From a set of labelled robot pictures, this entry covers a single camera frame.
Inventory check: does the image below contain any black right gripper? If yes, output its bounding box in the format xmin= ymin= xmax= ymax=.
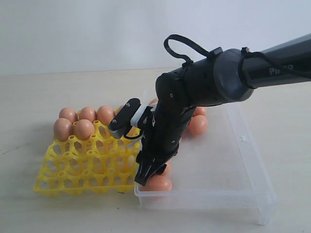
xmin=134 ymin=100 xmax=196 ymax=186

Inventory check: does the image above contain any yellow plastic egg tray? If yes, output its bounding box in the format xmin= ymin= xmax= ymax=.
xmin=34 ymin=111 xmax=140 ymax=196

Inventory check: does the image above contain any clear plastic container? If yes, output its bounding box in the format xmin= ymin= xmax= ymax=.
xmin=134 ymin=103 xmax=277 ymax=225

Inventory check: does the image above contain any brown egg placed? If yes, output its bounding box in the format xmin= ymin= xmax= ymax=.
xmin=59 ymin=107 xmax=78 ymax=123
xmin=79 ymin=106 xmax=97 ymax=122
xmin=97 ymin=105 xmax=115 ymax=125

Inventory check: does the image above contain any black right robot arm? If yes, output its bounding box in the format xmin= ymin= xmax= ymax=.
xmin=135 ymin=34 xmax=311 ymax=185

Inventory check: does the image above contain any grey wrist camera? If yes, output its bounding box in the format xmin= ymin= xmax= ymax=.
xmin=107 ymin=98 xmax=142 ymax=140

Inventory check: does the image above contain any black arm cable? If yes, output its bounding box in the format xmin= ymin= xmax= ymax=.
xmin=123 ymin=34 xmax=311 ymax=146

